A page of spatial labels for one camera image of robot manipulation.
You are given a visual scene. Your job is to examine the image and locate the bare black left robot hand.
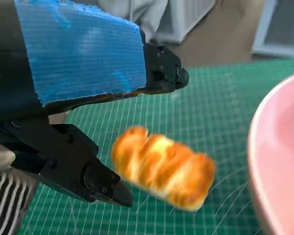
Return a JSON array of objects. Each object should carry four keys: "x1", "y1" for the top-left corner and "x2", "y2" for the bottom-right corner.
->
[{"x1": 0, "y1": 0, "x2": 190, "y2": 208}]

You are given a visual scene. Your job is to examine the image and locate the braided toy bread loaf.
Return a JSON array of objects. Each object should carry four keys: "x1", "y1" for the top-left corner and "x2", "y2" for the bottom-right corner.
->
[{"x1": 111, "y1": 125, "x2": 216, "y2": 213}]

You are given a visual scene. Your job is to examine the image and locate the pink bowl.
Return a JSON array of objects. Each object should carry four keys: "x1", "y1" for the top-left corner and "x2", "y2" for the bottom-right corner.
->
[{"x1": 246, "y1": 70, "x2": 294, "y2": 235}]

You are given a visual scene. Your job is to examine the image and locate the person in white clothes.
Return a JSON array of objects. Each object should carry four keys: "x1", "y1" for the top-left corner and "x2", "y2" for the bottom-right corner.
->
[{"x1": 98, "y1": 0, "x2": 169, "y2": 42}]

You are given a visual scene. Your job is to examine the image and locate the green cutting mat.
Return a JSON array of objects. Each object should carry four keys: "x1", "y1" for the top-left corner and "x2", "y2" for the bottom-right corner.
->
[{"x1": 22, "y1": 57, "x2": 294, "y2": 235}]

